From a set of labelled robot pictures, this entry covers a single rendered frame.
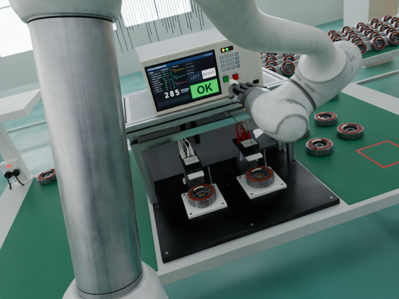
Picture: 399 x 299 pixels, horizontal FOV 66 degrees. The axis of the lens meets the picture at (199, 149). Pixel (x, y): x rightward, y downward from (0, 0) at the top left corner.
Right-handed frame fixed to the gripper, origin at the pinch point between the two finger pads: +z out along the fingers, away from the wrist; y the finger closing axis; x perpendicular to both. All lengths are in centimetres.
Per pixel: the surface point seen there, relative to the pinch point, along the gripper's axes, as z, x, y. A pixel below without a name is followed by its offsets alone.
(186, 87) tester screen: 9.4, 1.0, -15.4
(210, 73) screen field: 9.4, 3.6, -5.5
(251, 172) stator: -0.9, -36.5, 1.3
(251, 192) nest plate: -8.7, -39.9, -2.4
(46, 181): 53, -41, -93
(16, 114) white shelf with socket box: 37, 1, -84
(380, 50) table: 117, -43, 161
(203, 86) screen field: 9.4, -0.3, -9.0
